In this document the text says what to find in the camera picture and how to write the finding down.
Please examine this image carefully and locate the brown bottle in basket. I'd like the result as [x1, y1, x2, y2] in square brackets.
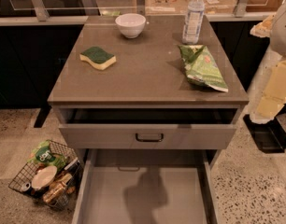
[43, 182, 67, 203]

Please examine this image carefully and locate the grey drawer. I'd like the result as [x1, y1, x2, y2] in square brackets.
[72, 149, 222, 224]
[60, 108, 236, 149]

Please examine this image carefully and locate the grey drawer cabinet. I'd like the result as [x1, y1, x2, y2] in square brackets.
[47, 14, 250, 151]

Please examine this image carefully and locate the white bowl in basket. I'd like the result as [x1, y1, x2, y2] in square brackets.
[31, 166, 57, 189]

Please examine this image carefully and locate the green snack bag in basket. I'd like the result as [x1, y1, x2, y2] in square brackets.
[27, 140, 66, 170]

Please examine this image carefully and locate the green and yellow sponge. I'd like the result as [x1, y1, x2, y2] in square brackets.
[79, 47, 116, 70]

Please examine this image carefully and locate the grey middle drawer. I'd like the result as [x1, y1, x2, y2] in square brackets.
[72, 149, 222, 224]

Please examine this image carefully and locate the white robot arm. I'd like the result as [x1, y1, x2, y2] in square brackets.
[248, 0, 286, 124]

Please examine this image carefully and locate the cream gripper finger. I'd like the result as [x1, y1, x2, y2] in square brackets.
[250, 15, 274, 37]
[250, 60, 286, 124]

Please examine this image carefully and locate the soda can in basket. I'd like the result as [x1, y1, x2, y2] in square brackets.
[21, 182, 32, 193]

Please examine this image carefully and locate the clear plastic water bottle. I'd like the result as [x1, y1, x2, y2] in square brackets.
[182, 0, 205, 44]

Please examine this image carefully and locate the white ceramic bowl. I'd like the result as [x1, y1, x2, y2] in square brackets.
[115, 13, 146, 38]

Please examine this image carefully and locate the green chip bag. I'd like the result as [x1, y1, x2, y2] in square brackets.
[179, 45, 228, 92]

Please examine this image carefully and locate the grey top drawer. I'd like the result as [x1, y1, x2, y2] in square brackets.
[60, 108, 236, 149]

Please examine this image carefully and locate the black wire basket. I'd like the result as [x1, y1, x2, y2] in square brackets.
[8, 140, 82, 210]

